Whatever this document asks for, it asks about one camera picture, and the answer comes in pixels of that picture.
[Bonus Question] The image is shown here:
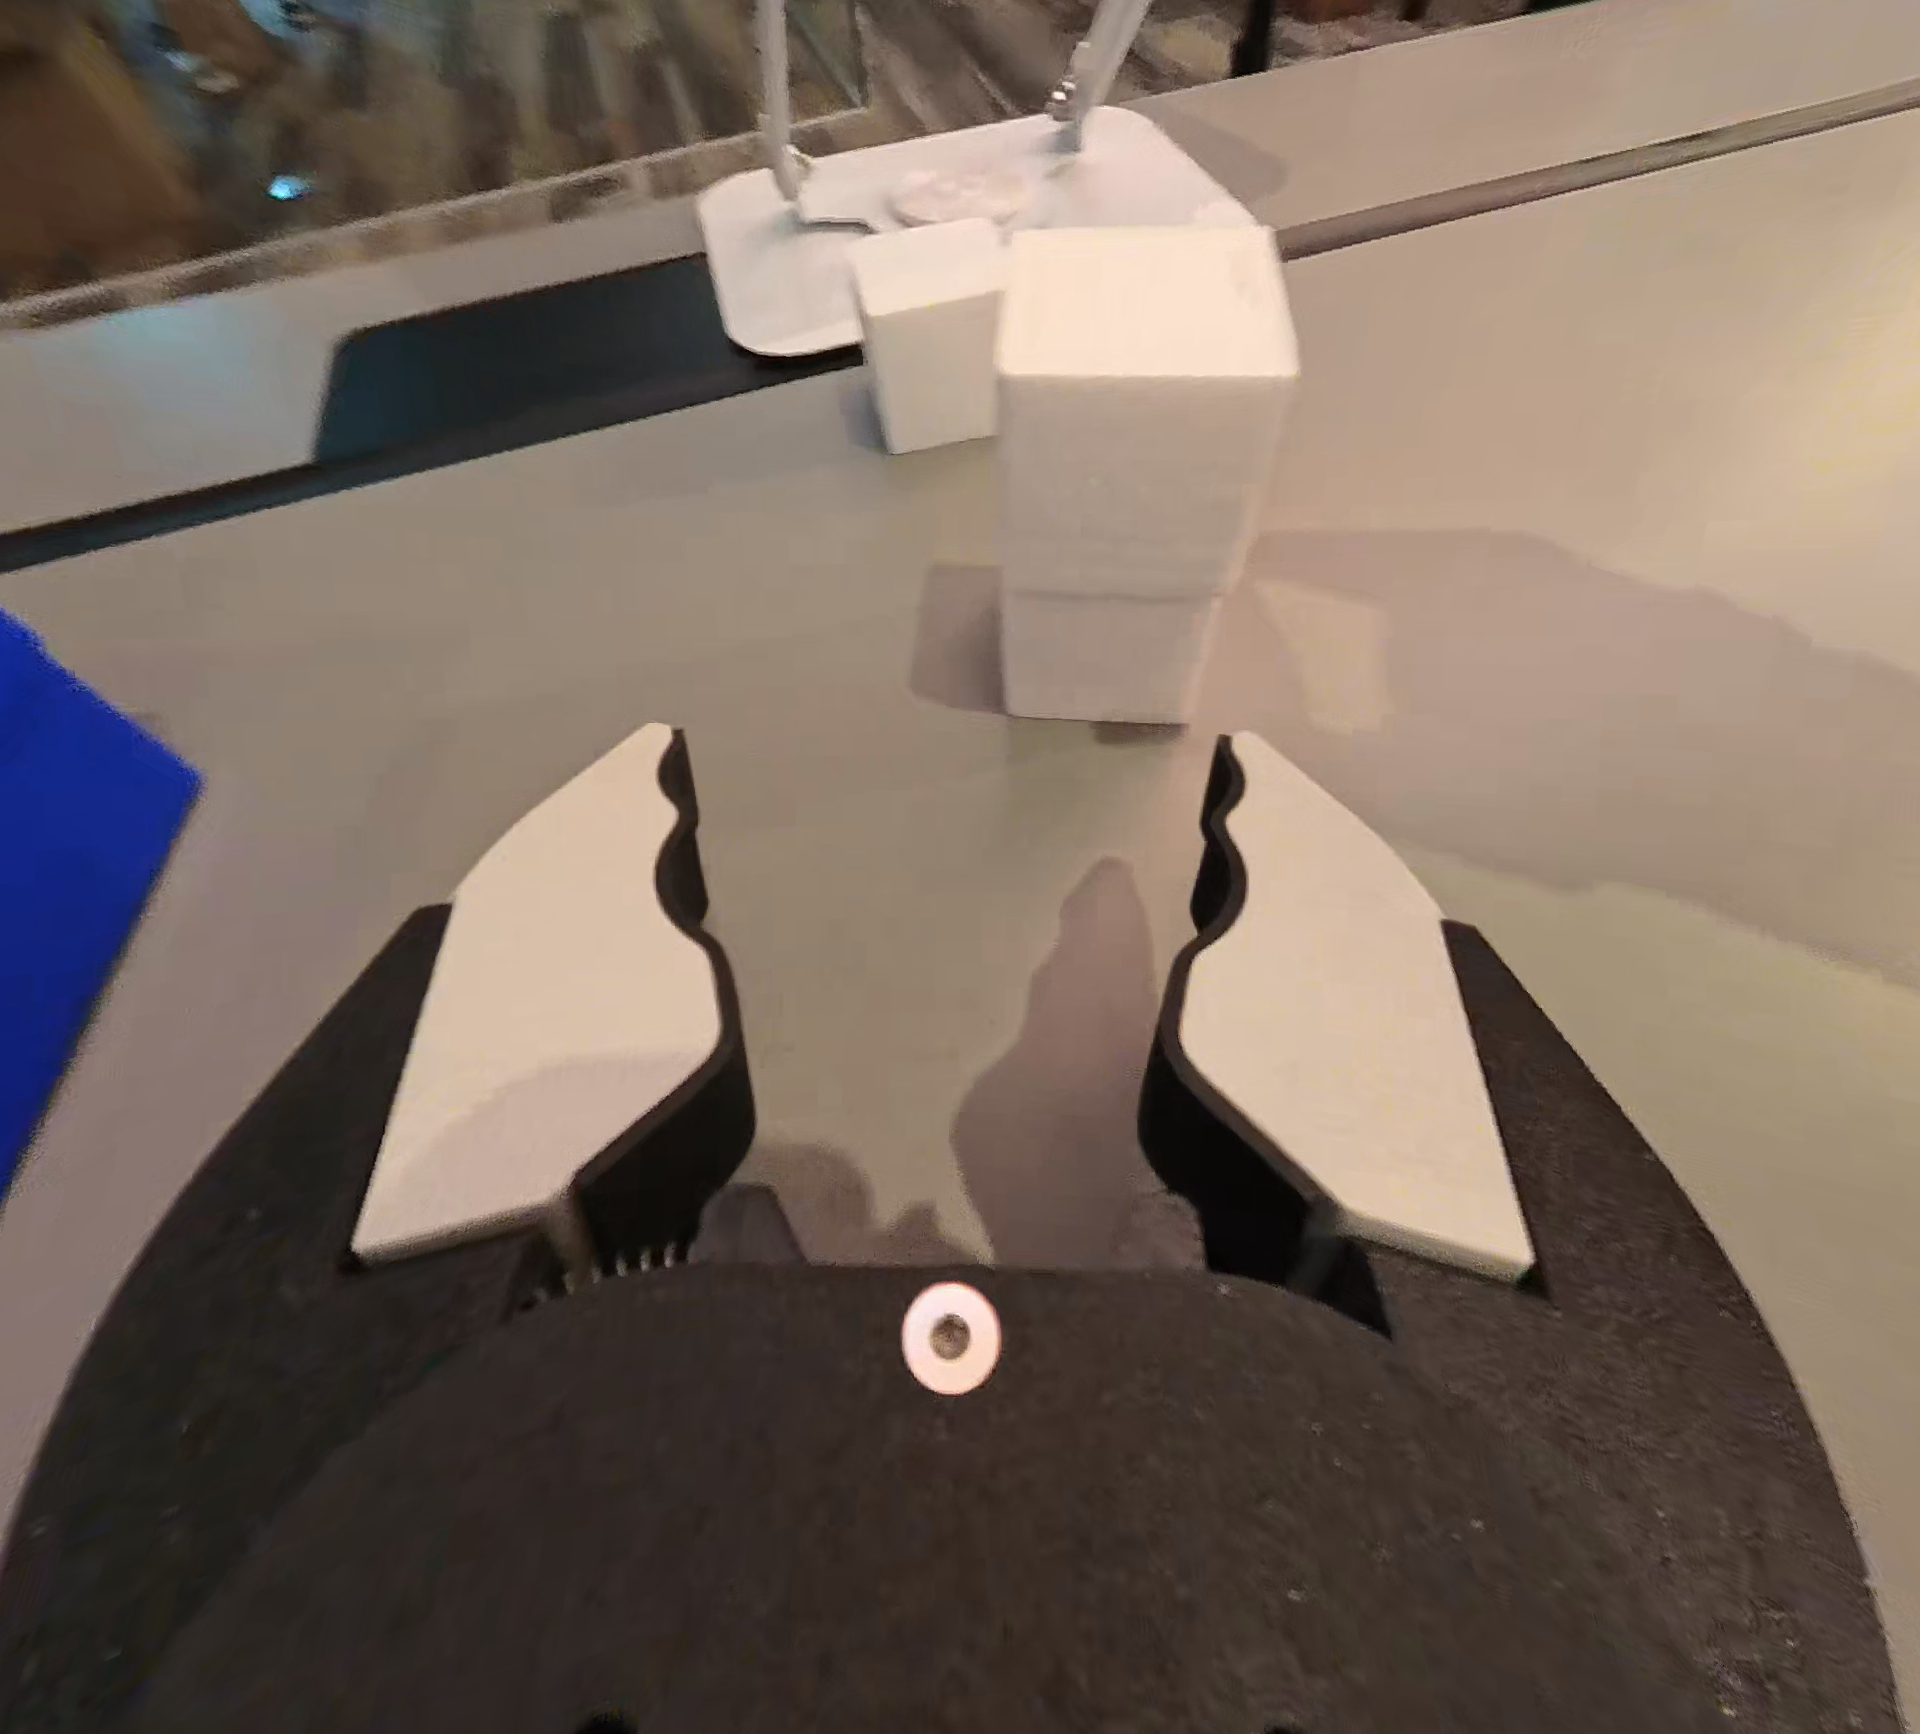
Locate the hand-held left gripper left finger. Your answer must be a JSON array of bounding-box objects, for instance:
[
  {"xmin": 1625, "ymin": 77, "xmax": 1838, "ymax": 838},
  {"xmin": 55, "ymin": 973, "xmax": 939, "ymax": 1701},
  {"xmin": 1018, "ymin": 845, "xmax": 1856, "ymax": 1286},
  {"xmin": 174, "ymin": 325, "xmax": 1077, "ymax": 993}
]
[{"xmin": 348, "ymin": 721, "xmax": 757, "ymax": 1303}]

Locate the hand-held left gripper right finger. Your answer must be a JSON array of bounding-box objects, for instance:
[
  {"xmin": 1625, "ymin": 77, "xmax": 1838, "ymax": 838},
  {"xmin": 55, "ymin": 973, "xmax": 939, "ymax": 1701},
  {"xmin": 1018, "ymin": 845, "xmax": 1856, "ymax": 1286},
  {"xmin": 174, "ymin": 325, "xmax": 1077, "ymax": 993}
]
[{"xmin": 1140, "ymin": 732, "xmax": 1538, "ymax": 1303}]

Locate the blue plastic bin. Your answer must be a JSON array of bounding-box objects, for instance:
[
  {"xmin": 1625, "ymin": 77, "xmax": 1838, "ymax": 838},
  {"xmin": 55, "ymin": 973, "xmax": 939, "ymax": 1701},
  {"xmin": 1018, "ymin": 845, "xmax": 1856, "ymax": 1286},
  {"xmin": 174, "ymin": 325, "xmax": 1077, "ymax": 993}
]
[{"xmin": 0, "ymin": 609, "xmax": 205, "ymax": 1205}]

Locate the wooden book stand white base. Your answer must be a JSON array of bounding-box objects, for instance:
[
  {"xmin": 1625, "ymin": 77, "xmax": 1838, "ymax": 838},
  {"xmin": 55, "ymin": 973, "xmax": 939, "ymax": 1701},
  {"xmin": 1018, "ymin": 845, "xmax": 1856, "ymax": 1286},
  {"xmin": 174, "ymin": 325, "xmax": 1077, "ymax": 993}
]
[{"xmin": 352, "ymin": 0, "xmax": 1263, "ymax": 365}]

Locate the large cardboard box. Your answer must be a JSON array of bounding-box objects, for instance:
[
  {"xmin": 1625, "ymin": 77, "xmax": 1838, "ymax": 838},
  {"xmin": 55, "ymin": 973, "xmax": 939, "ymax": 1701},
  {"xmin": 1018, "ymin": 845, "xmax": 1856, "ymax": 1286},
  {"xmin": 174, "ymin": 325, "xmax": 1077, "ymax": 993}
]
[{"xmin": 0, "ymin": 0, "xmax": 205, "ymax": 288}]

